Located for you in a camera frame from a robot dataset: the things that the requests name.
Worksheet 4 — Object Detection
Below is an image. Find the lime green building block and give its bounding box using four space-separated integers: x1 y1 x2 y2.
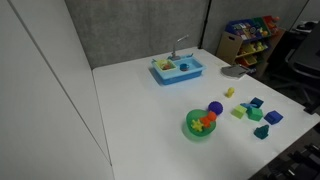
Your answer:
231 104 248 120

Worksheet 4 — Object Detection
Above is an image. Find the blue toy sink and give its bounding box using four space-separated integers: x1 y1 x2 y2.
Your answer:
151 55 207 86

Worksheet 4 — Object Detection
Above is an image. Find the royal blue building block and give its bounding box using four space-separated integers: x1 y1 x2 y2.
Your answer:
263 110 284 126

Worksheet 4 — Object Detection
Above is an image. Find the yellow-green sink basket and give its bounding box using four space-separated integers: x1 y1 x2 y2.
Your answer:
155 58 177 71

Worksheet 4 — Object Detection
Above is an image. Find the yellow star toy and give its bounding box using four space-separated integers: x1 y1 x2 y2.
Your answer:
190 119 205 133

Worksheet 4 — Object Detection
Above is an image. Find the grey metal plate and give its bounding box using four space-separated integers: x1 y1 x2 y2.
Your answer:
220 64 250 80

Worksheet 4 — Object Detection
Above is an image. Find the yellow rubber duck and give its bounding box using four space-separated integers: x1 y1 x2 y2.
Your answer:
225 86 236 99

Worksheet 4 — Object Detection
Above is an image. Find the black office chair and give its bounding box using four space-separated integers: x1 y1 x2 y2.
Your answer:
268 19 320 114

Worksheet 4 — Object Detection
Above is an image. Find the navy blue building block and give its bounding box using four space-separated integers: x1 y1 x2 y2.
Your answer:
249 96 265 109

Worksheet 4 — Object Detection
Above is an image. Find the teal toy animal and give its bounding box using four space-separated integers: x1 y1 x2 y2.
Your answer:
253 124 270 140

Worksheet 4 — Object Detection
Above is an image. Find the black pole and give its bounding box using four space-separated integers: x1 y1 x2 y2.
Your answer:
198 0 213 50

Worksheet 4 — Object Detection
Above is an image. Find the green plastic bowl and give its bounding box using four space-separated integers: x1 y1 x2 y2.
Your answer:
185 108 218 138

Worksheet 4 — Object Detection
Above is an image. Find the wooden toy storage shelf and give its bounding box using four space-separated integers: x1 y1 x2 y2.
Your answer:
215 15 287 79

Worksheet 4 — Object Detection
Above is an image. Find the grey toy faucet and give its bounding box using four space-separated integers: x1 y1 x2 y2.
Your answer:
167 34 190 62

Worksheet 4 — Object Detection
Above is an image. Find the purple spiky ball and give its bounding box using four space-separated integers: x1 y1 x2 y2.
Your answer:
207 100 224 116

